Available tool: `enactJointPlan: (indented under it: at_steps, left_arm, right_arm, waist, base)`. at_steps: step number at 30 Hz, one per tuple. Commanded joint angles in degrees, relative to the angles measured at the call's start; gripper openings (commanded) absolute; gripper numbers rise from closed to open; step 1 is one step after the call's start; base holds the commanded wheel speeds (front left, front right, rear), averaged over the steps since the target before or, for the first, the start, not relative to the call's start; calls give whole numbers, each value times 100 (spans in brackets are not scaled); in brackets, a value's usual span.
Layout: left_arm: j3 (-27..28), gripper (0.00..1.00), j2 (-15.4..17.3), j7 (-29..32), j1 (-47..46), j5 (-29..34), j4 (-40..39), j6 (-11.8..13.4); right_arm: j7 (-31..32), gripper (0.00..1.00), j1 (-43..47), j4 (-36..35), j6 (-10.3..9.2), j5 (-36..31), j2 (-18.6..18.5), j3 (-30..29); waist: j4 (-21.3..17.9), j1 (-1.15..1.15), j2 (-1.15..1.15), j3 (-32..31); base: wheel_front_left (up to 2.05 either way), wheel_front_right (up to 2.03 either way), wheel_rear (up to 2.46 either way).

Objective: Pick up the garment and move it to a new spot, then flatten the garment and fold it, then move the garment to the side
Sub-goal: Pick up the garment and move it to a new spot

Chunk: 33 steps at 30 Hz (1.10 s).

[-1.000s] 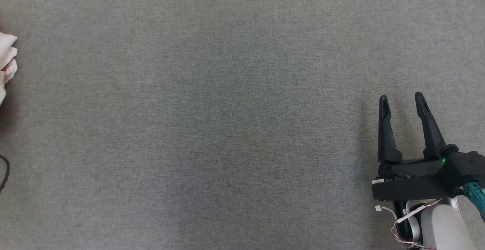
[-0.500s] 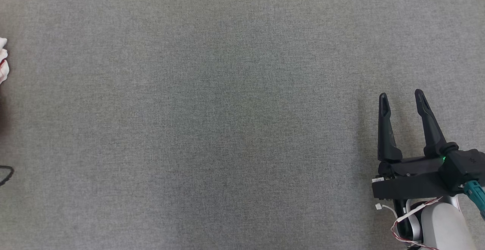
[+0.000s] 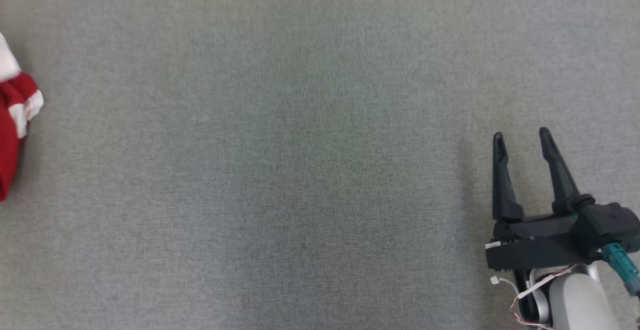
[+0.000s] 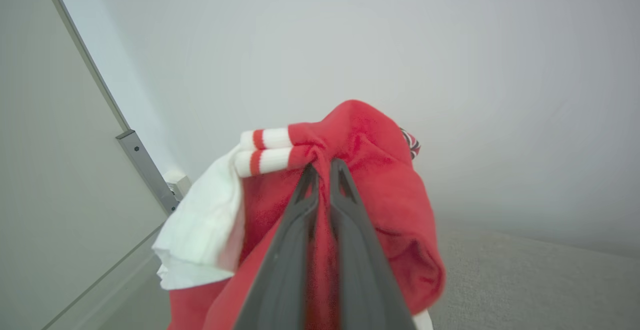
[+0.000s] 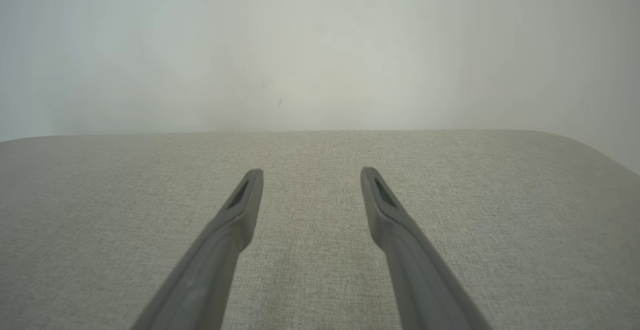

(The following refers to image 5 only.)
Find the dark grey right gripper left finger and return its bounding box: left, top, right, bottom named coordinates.
left=130, top=168, right=265, bottom=330

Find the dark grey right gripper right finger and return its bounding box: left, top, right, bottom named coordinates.
left=360, top=166, right=495, bottom=330

